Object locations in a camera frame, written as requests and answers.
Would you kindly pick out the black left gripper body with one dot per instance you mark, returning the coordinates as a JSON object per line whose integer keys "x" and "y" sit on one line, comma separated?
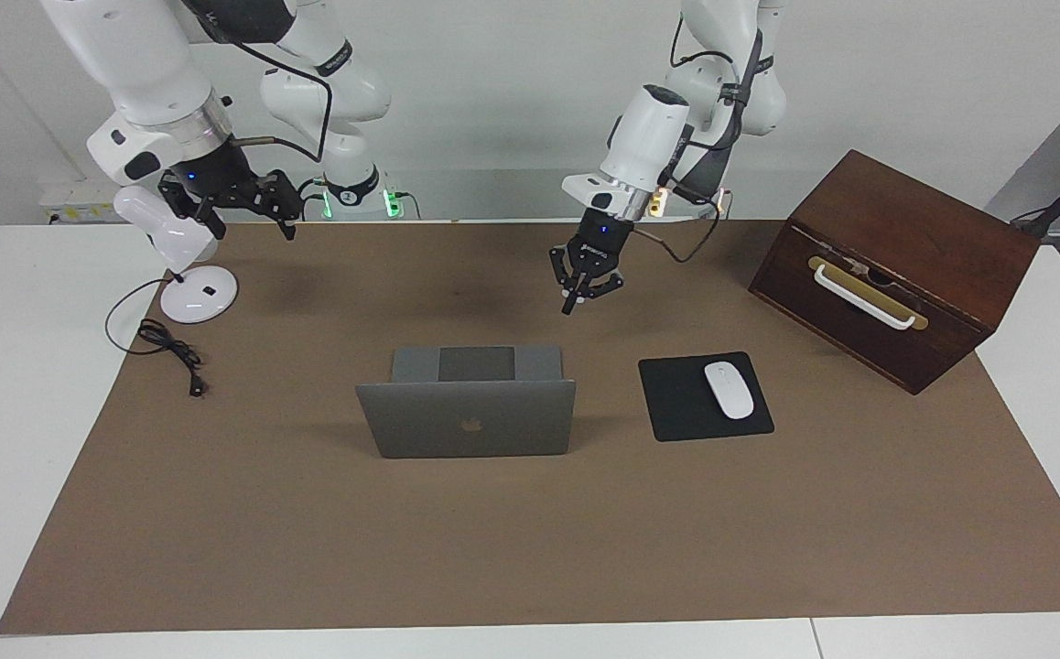
{"x": 603, "y": 240}

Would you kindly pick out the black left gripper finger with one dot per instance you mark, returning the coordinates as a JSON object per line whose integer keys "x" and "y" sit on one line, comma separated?
{"x": 605, "y": 286}
{"x": 568, "y": 275}

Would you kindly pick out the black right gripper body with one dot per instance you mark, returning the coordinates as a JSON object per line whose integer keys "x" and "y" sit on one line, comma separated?
{"x": 210, "y": 174}

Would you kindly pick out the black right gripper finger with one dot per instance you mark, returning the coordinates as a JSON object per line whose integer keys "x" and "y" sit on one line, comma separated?
{"x": 278, "y": 194}
{"x": 184, "y": 203}

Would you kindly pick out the silver grey laptop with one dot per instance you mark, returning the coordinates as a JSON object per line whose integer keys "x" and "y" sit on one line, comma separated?
{"x": 466, "y": 421}

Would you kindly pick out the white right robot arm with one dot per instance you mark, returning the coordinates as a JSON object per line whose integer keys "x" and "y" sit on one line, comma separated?
{"x": 136, "y": 64}

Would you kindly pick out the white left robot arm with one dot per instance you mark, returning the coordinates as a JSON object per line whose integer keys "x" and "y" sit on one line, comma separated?
{"x": 649, "y": 137}

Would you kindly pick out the white desk lamp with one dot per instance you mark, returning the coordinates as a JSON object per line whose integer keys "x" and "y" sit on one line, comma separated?
{"x": 196, "y": 297}

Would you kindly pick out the white power strip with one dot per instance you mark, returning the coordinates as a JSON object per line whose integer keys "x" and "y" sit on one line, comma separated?
{"x": 77, "y": 201}

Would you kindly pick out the black mouse pad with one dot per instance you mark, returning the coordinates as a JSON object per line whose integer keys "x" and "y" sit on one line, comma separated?
{"x": 676, "y": 403}

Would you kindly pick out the white computer mouse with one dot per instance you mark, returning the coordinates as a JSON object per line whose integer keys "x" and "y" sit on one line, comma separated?
{"x": 730, "y": 390}

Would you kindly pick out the brown table mat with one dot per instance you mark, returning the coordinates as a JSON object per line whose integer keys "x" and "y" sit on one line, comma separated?
{"x": 530, "y": 531}

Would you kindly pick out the dark brown wooden box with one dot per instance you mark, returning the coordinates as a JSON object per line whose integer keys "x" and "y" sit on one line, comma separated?
{"x": 933, "y": 238}

